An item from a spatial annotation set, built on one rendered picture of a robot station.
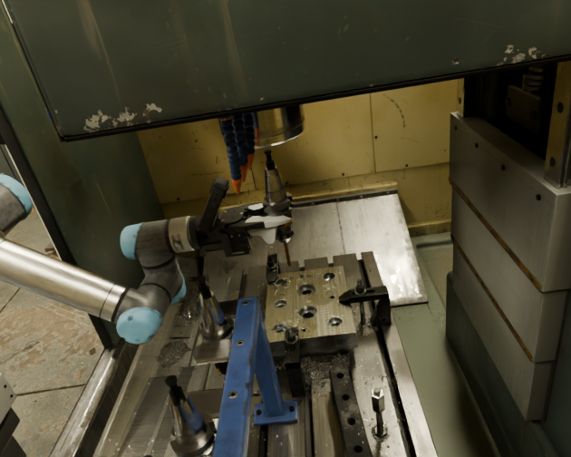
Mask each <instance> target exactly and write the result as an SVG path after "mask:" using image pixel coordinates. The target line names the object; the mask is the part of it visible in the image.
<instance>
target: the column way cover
mask: <svg viewBox="0 0 571 457"><path fill-rule="evenodd" d="M545 162H546V161H545V160H543V159H542V158H540V157H539V156H537V155H536V154H535V153H534V152H532V151H530V150H529V149H527V148H526V147H524V146H523V145H521V144H520V143H518V142H517V141H515V140H513V139H512V138H510V137H509V136H507V134H505V133H504V132H502V131H500V130H499V129H497V128H496V127H494V126H493V125H491V124H490V123H488V122H487V121H485V120H484V119H482V118H480V117H479V116H475V117H474V116H470V117H469V118H461V117H460V116H459V115H458V114H457V112H451V113H450V176H449V182H450V185H451V186H452V198H451V234H450V237H451V240H452V241H453V243H454V249H453V283H452V287H453V289H454V291H455V293H456V295H457V296H458V298H459V300H460V302H461V304H462V305H463V307H464V309H465V311H466V313H467V314H468V316H469V319H470V321H471V323H472V324H473V325H474V327H475V329H476V331H477V333H478V334H479V337H480V339H481V341H482V343H483V344H484V346H485V347H486V349H487V351H488V352H489V355H490V357H491V358H492V360H493V362H494V364H495V366H496V367H497V368H498V371H499V373H500V375H501V377H502V379H503V380H504V382H505V384H506V386H507V388H508V390H509V391H510V393H511V395H512V397H513V399H514V401H515V402H516V404H517V406H518V409H519V411H520V412H521V413H522V415H523V417H524V419H525V421H533V420H542V416H543V412H544V406H545V400H546V396H547V387H548V381H549V376H550V371H551V365H552V361H553V360H555V357H556V348H557V343H558V338H559V333H560V327H561V323H562V317H563V313H564V307H565V302H566V293H567V290H568V289H570V288H571V186H566V188H564V189H563V188H561V189H556V188H555V187H554V186H552V185H551V184H550V183H548V182H547V181H546V180H544V179H543V176H544V168H545Z"/></svg>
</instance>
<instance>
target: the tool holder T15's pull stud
mask: <svg viewBox="0 0 571 457"><path fill-rule="evenodd" d="M177 381H178V379H177V376H176V375H170V376H168V377H167V378H166V380H165V383H166V385H167V386H169V388H170V390H169V396H170V398H171V400H172V402H173V403H174V404H179V403H181V402H182V401H183V400H184V398H185V394H184V393H183V390H182V388H181V386H179V385H177Z"/></svg>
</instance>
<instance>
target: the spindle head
mask: <svg viewBox="0 0 571 457"><path fill-rule="evenodd" d="M4 2H5V6H6V9H7V11H8V13H9V15H10V17H11V20H12V22H13V24H14V27H15V30H16V32H17V34H18V37H19V39H20V41H21V44H22V46H23V48H24V51H25V54H26V56H27V59H28V61H29V63H30V65H31V67H32V70H33V72H34V76H35V78H36V80H37V82H38V84H39V87H40V89H41V91H42V94H43V96H44V99H45V101H46V104H47V106H48V109H49V111H50V113H51V115H52V117H53V121H54V123H55V126H56V128H57V130H58V132H59V134H60V136H61V137H66V138H64V139H65V141H66V142H71V141H82V140H88V139H93V138H99V137H104V136H110V135H116V134H122V133H127V132H133V131H143V130H149V129H155V128H160V127H166V126H171V125H177V124H183V123H189V122H199V121H204V120H210V119H216V118H222V117H228V116H233V115H239V114H244V113H251V112H261V111H266V110H272V109H277V108H284V107H289V106H295V105H300V104H306V103H311V102H322V101H328V100H333V99H339V98H344V97H351V96H356V95H362V94H367V93H373V92H383V91H389V90H395V89H401V88H406V87H412V86H417V85H424V84H429V83H439V82H445V81H450V80H457V79H462V78H468V77H473V76H479V75H484V74H491V73H501V72H506V71H512V70H517V69H524V68H529V67H535V66H540V65H546V64H552V63H562V62H568V61H571V0H4Z"/></svg>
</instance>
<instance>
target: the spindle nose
mask: <svg viewBox="0 0 571 457"><path fill-rule="evenodd" d="M251 114H252V115H253V120H252V121H253V122H254V126H253V128H254V129H255V133H254V135H255V139H254V142H255V144H256V145H255V147H254V148H255V149H258V148H265V147H269V146H274V145H277V144H280V143H284V142H286V141H291V140H292V139H294V138H296V137H297V136H299V135H300V134H301V133H302V132H303V131H304V129H305V112H304V105H303V104H300V105H295V106H289V107H284V108H277V109H272V110H266V111H261V112H251ZM218 123H219V127H220V131H221V134H222V136H223V138H224V134H225V133H224V132H223V131H222V128H223V126H221V120H220V118H218Z"/></svg>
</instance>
